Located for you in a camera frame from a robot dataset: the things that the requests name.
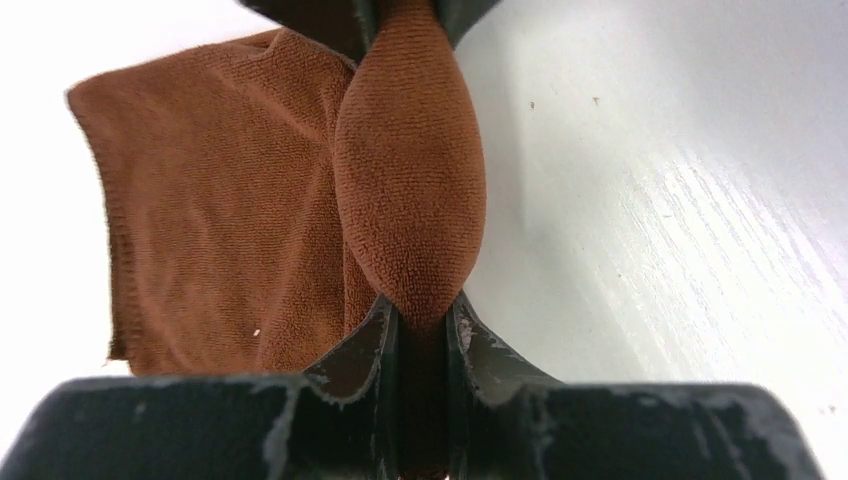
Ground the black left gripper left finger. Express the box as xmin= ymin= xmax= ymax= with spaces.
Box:
xmin=1 ymin=297 xmax=399 ymax=479

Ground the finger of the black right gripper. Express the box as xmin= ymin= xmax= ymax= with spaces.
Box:
xmin=434 ymin=0 xmax=500 ymax=48
xmin=239 ymin=0 xmax=379 ymax=63

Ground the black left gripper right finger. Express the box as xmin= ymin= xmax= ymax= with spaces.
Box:
xmin=446 ymin=295 xmax=822 ymax=480

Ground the brown towel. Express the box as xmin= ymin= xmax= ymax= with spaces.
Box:
xmin=66 ymin=1 xmax=486 ymax=479

